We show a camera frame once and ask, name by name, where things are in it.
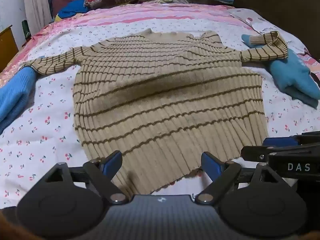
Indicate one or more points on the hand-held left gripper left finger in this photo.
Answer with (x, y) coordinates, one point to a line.
(113, 161)

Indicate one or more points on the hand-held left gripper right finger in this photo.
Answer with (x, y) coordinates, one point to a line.
(209, 164)

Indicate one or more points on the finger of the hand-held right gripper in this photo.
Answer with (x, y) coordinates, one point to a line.
(277, 142)
(260, 153)

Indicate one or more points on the beige brown-striped knit sweater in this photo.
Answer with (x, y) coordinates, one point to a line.
(165, 100)

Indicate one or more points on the teal knit garment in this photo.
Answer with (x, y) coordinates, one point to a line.
(292, 75)

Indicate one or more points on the white cherry-print bedsheet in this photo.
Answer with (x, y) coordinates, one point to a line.
(37, 135)

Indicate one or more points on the bright blue knit garment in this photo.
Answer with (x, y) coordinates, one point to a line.
(16, 95)

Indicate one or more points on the white red-dotted pillow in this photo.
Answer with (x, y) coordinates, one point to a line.
(260, 22)

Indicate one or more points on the dark brown headboard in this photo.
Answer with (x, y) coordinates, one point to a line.
(280, 2)

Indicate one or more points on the pink striped blanket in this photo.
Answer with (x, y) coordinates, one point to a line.
(140, 15)

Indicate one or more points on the yellow wooden cabinet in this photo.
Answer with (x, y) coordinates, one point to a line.
(7, 47)

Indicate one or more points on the blue and yellow cloth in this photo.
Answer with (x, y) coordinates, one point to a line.
(72, 8)

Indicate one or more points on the small green object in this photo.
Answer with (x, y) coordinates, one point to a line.
(25, 30)

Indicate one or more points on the beige window curtain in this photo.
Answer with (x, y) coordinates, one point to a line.
(37, 2)

